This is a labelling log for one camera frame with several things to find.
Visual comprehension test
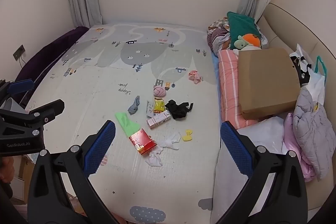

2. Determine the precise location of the teal handled bag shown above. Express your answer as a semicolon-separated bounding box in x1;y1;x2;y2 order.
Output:
314;55;328;83

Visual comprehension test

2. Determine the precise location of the white plastic bag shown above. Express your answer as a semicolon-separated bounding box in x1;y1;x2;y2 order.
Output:
289;43;326;106

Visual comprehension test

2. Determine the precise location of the grey sock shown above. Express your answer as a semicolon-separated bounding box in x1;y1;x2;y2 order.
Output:
127;95;141;116

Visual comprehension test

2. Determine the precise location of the purple velvet cushion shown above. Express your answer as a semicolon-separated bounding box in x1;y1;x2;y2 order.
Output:
14;27;90;106

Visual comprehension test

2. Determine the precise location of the white printed leaflet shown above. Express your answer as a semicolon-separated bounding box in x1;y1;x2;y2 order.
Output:
146;99;158;118

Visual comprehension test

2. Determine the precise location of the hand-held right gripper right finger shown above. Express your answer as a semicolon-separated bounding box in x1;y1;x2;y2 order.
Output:
220;120;308;224

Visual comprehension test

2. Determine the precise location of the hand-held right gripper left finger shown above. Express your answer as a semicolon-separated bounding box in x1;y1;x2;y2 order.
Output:
28;120;116;224

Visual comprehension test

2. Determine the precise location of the green knitted cloth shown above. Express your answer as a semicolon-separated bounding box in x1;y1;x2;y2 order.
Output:
227;11;261;43

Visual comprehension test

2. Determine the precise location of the pink floral cloth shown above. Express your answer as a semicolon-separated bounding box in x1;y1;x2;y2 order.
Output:
188;70;204;84

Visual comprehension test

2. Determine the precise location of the pink garment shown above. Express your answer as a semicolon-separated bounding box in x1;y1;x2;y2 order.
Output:
282;112;317;182

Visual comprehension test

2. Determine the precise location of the red gold box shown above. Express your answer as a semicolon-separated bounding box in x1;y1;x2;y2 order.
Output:
129;128;158;156

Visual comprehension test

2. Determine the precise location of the grey puffer jacket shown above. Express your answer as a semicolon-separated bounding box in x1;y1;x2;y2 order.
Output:
293;88;336;182

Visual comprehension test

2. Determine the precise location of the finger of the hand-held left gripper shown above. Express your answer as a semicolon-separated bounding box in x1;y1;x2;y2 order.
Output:
0;79;36;105
0;99;65;139

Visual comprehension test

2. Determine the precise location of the dark wall socket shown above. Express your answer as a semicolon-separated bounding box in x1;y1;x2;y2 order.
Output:
13;45;26;60

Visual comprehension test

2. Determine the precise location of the beige padded headboard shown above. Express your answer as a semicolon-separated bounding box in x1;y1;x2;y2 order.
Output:
256;2;336;214

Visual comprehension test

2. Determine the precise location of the green orange plush toy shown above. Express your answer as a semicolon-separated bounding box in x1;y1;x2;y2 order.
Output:
232;33;261;51

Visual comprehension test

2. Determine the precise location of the blue bed sheet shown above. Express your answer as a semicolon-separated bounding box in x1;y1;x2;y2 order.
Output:
211;52;222;119

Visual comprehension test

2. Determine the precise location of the grey round waste bin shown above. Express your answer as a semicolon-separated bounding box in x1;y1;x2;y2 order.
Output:
5;97;28;114

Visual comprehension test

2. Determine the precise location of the pink rolled cloth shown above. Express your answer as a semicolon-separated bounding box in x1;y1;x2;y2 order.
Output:
153;85;167;98

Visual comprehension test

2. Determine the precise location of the patterned blanket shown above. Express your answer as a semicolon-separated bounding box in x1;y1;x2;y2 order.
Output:
207;17;268;52

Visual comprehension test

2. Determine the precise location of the white tissue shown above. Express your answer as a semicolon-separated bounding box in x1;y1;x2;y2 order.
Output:
145;148;164;167
157;132;181;150

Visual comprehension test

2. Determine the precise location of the pink carton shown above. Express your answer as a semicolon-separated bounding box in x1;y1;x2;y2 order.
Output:
146;110;172;130

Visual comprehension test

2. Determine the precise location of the printed play mat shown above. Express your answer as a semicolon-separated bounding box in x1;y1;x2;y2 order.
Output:
25;23;221;223

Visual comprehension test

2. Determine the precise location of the brown cardboard box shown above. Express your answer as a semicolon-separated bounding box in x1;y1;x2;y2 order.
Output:
238;48;301;121

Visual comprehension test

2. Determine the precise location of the yellow snack packet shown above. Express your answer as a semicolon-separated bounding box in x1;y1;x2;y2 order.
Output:
153;97;166;114

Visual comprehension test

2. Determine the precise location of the person's left hand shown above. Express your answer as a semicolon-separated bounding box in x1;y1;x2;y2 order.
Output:
0;156;13;199

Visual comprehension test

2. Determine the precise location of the pink striped quilt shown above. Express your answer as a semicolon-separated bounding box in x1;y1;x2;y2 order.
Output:
218;49;259;130

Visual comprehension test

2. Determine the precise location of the black cloth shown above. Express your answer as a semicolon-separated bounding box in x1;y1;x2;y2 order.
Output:
164;99;194;120

